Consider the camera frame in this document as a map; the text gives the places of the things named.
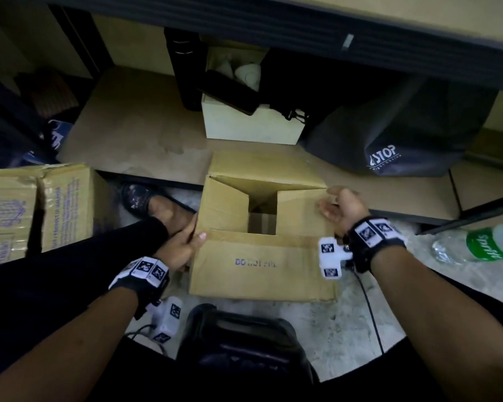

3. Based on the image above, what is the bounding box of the white round object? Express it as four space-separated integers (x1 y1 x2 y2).
234 62 262 92

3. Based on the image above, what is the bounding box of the cardboard box of coffee bottles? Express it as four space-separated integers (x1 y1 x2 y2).
0 162 114 271

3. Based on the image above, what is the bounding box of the person's right hand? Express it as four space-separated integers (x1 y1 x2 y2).
318 186 372 238

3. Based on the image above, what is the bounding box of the black camera cable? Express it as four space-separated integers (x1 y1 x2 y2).
354 270 385 356
127 324 168 356

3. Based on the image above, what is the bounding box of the person's leg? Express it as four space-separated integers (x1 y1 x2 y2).
310 271 503 402
0 195 198 373

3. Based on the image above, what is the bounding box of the person's left leg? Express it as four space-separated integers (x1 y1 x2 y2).
0 195 198 373

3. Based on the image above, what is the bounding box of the black flask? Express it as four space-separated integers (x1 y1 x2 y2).
164 27 206 112

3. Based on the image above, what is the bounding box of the black pouch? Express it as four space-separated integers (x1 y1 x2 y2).
201 70 260 117

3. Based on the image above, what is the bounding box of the striped brown cloth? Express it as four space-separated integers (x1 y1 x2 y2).
16 69 80 120

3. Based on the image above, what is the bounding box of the person's left hand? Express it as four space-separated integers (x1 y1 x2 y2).
153 213 207 272

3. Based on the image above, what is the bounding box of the person's left black sandal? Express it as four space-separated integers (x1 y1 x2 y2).
120 183 198 224

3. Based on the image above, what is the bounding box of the black strap bag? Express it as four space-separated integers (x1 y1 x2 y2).
259 47 403 126

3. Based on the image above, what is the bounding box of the clear plastic bottle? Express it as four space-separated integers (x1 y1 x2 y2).
431 223 503 265

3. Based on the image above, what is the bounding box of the dark plastic stool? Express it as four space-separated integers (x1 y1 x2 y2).
175 303 319 386

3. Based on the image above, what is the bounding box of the black printed bag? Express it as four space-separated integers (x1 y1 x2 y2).
303 75 500 179

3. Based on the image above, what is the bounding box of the black marker wrist band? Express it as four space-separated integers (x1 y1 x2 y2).
343 216 407 275
108 256 170 321

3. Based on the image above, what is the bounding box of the person's right leg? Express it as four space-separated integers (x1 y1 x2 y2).
310 271 503 402

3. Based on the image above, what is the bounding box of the blue white printed packet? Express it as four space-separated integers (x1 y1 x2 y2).
46 119 74 154

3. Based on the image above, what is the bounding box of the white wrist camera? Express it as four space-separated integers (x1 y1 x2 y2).
318 237 354 280
149 296 184 344

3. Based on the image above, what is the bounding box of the white box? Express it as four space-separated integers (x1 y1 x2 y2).
201 45 307 146

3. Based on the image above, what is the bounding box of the wooden shelf with black frame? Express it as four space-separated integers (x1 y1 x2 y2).
0 0 503 235

